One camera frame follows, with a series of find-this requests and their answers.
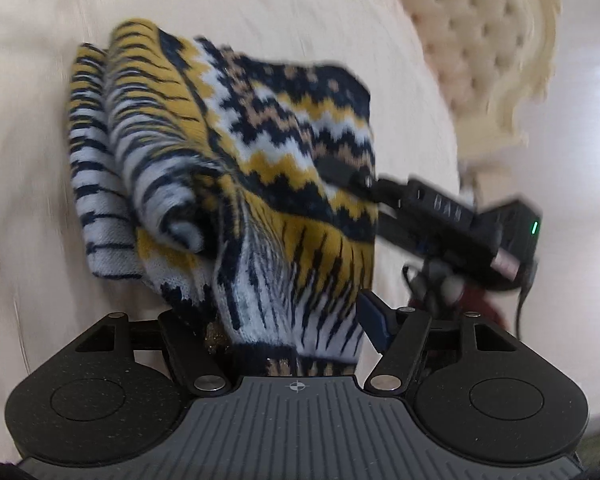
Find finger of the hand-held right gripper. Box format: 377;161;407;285
314;156;381;200
374;210;427;260

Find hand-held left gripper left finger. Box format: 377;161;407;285
74;310;232;395

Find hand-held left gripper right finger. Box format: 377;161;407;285
356;290;522;393

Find navy yellow patterned knit sweater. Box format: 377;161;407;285
69;19;382;379

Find person's right forearm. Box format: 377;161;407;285
457;282;513;333

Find beige tufted chair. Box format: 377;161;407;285
377;0;567;147

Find black cable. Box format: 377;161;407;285
514;259;540;338

